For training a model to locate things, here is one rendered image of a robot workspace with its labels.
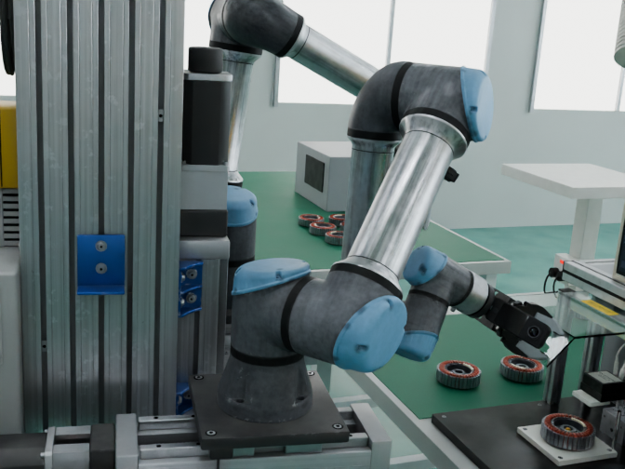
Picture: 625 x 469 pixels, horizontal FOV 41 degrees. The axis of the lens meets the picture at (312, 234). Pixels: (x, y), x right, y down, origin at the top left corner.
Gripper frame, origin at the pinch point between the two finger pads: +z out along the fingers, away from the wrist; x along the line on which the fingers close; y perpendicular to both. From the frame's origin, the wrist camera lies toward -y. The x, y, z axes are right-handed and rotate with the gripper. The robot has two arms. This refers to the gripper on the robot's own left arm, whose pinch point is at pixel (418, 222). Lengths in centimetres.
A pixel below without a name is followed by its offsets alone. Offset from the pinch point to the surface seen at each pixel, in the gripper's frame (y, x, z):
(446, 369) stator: -9.3, 6.4, 36.9
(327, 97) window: -81, -416, 11
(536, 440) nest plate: -15, 43, 37
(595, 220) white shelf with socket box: -82, -50, 12
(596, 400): -27, 45, 27
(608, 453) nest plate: -28, 50, 37
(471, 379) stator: -13.8, 11.5, 37.3
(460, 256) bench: -60, -105, 40
